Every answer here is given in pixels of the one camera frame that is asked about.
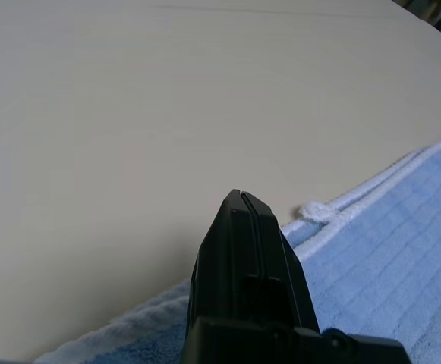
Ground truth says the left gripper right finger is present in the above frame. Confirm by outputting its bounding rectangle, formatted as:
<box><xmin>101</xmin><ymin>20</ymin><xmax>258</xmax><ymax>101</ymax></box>
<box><xmin>241</xmin><ymin>191</ymin><xmax>320</xmax><ymax>335</ymax></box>

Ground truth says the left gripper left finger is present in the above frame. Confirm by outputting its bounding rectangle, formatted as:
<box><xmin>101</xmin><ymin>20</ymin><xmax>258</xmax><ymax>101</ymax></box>
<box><xmin>187</xmin><ymin>188</ymin><xmax>262</xmax><ymax>331</ymax></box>

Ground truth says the light blue towel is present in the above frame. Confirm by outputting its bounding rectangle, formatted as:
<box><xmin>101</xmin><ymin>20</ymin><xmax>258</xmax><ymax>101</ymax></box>
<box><xmin>33</xmin><ymin>134</ymin><xmax>441</xmax><ymax>364</ymax></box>

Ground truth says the wooden stool green cushion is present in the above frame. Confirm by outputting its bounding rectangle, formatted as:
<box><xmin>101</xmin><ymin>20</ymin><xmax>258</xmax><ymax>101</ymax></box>
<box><xmin>413</xmin><ymin>0</ymin><xmax>441</xmax><ymax>20</ymax></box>

